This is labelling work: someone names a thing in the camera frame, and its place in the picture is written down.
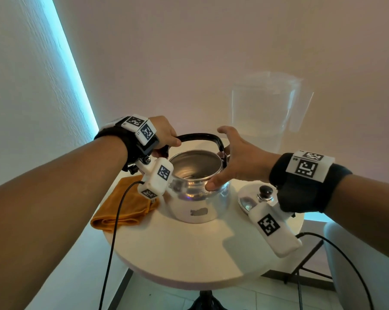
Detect person's left forearm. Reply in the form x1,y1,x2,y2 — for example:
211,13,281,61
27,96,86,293
0,136,129,310

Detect clear plastic pitcher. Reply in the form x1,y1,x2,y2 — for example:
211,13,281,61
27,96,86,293
230,71,315,156

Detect person's right hand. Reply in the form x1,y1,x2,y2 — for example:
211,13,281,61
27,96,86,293
205,125,281,192

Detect orange folded cloth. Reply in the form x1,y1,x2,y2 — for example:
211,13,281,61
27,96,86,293
90,175,160,234

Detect cyan light strip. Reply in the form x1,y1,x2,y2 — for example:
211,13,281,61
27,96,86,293
39,0,100,140

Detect steel kettle lid black knob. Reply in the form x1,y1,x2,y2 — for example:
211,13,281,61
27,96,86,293
237,182,280,214

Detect person's left hand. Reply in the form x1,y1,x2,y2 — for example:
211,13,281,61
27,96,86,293
148,116,182,158

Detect black wristband with marker blocks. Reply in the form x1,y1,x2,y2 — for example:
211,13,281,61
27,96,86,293
94,114,160,173
268,150,353,214

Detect white wrist camera with marker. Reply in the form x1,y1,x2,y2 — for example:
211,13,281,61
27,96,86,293
247,201,302,258
129,156,174,200

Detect black camera cable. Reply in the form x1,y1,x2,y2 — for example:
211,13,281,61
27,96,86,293
296,232,375,310
98,180,145,310

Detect black table pedestal base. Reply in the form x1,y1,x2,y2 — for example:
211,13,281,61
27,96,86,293
187,290,228,310

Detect black metal frame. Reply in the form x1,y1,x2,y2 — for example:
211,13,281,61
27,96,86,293
284,239,333,285

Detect person's right forearm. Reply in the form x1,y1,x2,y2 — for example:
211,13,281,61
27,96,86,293
324,174,389,265

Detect steel kettle with black handle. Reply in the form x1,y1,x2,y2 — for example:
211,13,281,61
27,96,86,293
161,133,231,224

